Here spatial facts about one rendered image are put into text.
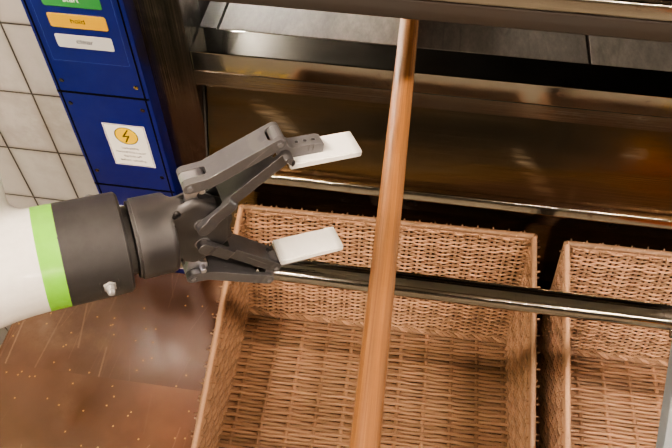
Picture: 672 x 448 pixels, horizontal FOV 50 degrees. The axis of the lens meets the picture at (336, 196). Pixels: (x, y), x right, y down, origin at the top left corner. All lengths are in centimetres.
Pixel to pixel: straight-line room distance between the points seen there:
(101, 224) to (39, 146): 83
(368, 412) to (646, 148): 70
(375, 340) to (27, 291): 35
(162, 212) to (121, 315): 95
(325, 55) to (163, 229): 55
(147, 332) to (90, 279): 92
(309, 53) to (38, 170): 64
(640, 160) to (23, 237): 95
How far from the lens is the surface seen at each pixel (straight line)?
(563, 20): 85
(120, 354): 153
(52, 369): 156
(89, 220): 63
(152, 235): 64
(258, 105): 122
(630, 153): 125
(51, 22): 117
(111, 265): 63
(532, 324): 128
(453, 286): 86
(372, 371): 76
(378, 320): 79
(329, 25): 118
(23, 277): 63
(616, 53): 120
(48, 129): 141
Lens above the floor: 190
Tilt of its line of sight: 51 degrees down
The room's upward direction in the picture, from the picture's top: straight up
